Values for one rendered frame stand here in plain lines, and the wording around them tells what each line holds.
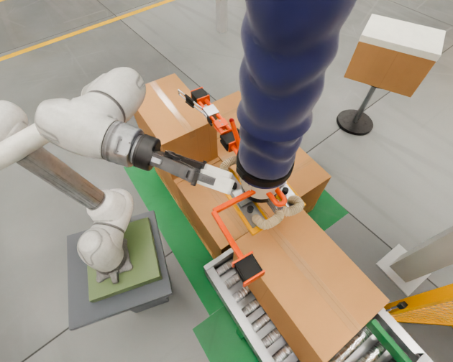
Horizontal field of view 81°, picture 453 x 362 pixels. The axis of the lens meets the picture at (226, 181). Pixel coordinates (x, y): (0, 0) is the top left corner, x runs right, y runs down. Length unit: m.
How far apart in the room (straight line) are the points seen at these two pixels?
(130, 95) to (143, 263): 1.00
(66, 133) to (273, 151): 0.56
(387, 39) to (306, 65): 2.11
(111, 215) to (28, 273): 1.48
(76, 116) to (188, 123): 1.24
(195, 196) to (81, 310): 0.93
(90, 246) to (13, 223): 1.79
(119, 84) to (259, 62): 0.33
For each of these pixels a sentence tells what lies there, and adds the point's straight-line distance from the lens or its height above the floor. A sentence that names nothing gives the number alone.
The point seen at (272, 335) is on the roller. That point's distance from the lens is 1.66.
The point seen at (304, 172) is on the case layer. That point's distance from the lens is 2.09.
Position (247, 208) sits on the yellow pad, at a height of 1.16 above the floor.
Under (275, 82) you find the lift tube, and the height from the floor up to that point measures 1.80.
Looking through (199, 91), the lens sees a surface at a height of 1.26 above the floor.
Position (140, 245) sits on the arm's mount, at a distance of 1.54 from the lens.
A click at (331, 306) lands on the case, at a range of 1.33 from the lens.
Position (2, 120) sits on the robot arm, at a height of 1.58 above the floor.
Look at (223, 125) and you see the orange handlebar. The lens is 1.33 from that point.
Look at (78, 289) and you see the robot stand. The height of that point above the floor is 0.75.
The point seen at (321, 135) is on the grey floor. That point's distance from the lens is 3.17.
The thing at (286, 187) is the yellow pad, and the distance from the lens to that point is 1.24.
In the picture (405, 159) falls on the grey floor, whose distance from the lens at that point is 3.33.
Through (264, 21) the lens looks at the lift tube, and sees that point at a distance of 0.62.
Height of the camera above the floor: 2.19
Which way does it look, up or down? 57 degrees down
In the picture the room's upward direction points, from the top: straight up
